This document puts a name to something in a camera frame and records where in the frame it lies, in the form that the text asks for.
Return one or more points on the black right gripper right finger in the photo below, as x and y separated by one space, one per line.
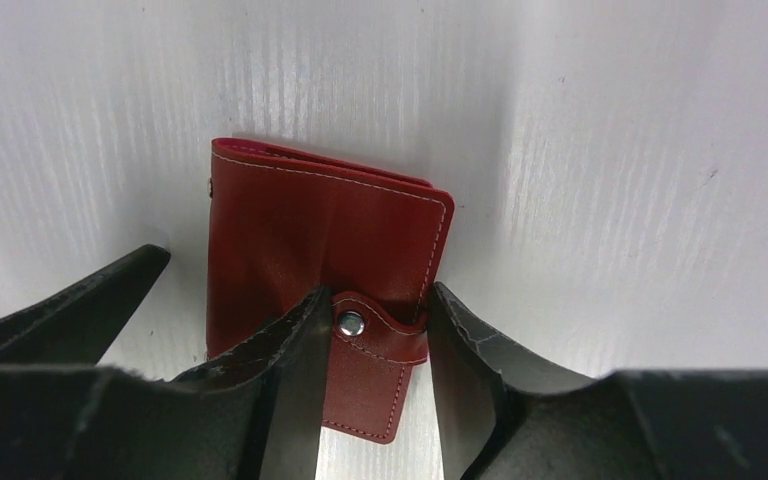
504 412

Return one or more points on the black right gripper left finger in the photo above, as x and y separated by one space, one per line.
253 412

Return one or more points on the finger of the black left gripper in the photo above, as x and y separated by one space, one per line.
78 324

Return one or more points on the red leather card holder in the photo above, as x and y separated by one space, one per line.
283 222

